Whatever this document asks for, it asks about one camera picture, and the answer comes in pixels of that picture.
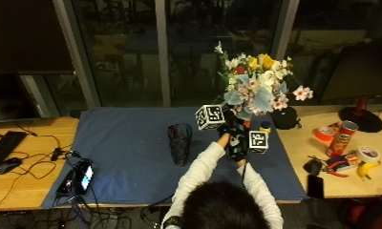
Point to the person's left hand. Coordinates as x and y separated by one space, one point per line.
230 123

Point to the person's right hand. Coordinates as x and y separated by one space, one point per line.
238 148

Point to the mixed artificial flower bouquet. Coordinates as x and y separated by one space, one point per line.
256 86

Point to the white marker cube, left glove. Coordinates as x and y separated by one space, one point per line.
210 117

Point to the white marker cube, glove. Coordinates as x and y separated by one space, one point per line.
210 117
258 141

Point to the white marker cube, right glove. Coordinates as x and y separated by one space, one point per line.
258 141

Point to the small yellow bottle, blue cap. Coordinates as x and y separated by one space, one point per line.
264 126

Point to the black round pouch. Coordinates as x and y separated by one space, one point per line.
284 118

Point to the dark glass vase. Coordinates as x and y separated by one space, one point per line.
179 144

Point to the small black pouch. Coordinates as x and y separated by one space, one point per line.
312 166

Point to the orange tape roll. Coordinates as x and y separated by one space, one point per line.
324 133

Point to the black smartphone, dark screen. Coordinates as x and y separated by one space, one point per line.
315 186

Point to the red chips can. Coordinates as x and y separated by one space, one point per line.
340 140

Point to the blue table cloth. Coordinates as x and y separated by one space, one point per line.
131 152

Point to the colourful snack box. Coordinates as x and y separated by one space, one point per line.
342 162

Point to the black round monitor stand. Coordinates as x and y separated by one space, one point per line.
362 117

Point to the white tape roll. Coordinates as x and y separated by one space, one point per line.
367 154

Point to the yellow banana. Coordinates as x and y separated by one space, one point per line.
366 169

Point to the dark monitor with red stand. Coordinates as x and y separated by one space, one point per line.
360 73

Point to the black smartphone with lit screen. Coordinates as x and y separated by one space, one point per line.
84 176

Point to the red chair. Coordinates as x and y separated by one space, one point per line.
368 211

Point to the black box device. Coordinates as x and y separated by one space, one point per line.
66 184

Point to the black monitor on wooden desk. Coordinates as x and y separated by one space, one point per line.
8 95

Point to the black computer mouse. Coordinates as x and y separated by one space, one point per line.
7 165

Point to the black keyboard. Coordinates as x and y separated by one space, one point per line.
1 149

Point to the grey window frame post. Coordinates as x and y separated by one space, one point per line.
78 54
162 54
284 28

